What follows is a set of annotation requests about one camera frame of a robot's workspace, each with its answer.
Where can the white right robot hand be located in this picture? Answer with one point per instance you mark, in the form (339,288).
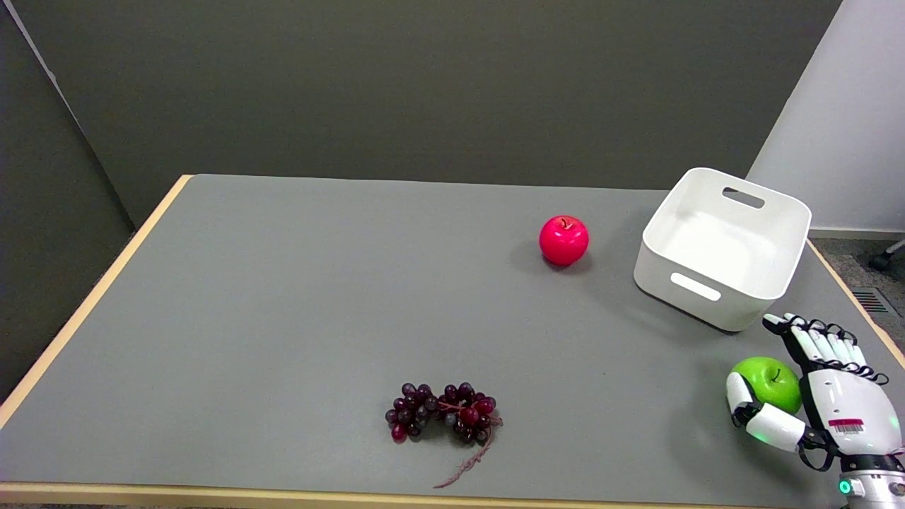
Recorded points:
(831,410)

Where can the green apple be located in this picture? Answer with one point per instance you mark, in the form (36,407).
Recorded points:
(771,382)

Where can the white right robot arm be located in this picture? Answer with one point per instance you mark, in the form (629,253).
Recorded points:
(873,488)

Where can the red apple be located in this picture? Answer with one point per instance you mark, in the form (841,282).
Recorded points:
(563,240)

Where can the floor vent grille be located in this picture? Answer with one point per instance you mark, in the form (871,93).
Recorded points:
(872,302)

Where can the chair caster wheel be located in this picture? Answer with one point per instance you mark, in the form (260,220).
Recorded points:
(880,261)

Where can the white plastic bin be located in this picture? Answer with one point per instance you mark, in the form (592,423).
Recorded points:
(714,261)

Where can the purple grape bunch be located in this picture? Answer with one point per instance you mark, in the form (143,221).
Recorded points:
(444,413)

